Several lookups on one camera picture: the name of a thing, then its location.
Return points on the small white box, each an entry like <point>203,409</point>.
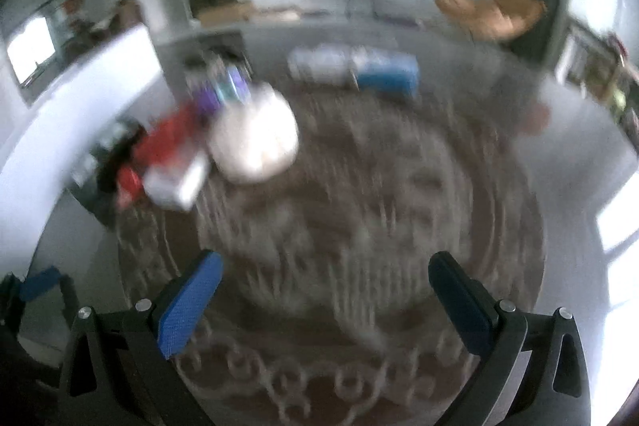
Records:
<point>174,181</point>

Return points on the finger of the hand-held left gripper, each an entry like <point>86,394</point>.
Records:
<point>40,282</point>
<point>70,301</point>

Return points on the white printed box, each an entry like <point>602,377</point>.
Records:
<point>322,64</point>

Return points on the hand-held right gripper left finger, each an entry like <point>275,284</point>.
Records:
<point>189,306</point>

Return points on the dark grey box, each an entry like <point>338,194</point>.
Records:
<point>107,141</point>

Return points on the dark patterned round desktop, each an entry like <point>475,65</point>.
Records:
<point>499,206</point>

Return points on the glass sliding door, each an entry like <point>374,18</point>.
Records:
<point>35,46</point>

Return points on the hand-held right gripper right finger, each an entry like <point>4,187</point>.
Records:
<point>459,306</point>

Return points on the orange lounge chair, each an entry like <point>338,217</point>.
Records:
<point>489,14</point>

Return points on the wooden dining set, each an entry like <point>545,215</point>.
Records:
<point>115,17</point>

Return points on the cream white knit hat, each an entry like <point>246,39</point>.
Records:
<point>254,136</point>

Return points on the cardboard box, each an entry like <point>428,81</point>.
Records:
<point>224,13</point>

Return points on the large white box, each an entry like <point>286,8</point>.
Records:
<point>90,96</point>

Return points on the dark wooden chair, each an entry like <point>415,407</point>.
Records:
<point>576,54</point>

